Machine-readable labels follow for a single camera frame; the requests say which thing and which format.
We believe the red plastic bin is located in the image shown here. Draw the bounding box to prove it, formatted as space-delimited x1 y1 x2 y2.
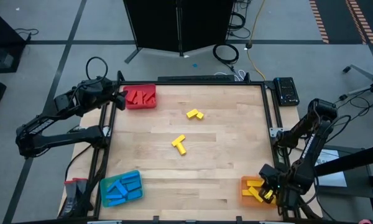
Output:
122 83 158 110

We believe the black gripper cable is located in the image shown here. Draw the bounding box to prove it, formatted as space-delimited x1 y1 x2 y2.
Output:
325 114 352 144
85 56 109 82

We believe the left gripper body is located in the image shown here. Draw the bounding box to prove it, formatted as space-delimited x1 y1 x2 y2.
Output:
107 81 127 111

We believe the black folding privacy screen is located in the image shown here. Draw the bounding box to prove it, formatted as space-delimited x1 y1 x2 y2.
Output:
122 0 236 65

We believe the black cable bundle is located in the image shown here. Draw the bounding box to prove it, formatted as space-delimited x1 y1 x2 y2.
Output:
229 0 247 31

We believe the teal plastic bin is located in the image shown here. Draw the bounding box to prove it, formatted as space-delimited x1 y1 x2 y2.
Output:
99 169 145 208

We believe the orange plastic bin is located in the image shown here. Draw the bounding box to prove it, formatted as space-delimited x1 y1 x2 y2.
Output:
239 175 284 208

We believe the black control box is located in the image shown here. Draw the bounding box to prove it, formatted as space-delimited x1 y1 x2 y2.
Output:
272 77 300 107

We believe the red capped device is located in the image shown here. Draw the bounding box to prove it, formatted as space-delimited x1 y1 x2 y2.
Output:
63 177 93 217

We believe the black cabinet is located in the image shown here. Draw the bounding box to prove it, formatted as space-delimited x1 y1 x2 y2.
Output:
0 5 28 74

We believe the black beam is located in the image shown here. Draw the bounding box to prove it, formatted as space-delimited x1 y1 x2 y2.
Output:
311 142 373 179

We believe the black flat bar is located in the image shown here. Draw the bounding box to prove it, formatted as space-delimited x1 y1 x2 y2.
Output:
157 74 236 83

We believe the white paper sheet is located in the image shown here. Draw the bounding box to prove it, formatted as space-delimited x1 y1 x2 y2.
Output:
313 148 348 188

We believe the thin black cable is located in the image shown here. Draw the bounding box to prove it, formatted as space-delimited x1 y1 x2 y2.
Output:
335 88 373 122
14 27 40 44

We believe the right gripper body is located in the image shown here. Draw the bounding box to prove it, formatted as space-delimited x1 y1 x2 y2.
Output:
259 164 287 191

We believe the black coiled cable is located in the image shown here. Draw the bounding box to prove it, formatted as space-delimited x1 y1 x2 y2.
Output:
213 42 239 65

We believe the yellow power cable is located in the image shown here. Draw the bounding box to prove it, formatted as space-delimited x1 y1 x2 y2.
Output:
246 0 267 81

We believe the white cable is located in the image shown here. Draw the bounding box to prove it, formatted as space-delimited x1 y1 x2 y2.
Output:
213 69 247 82

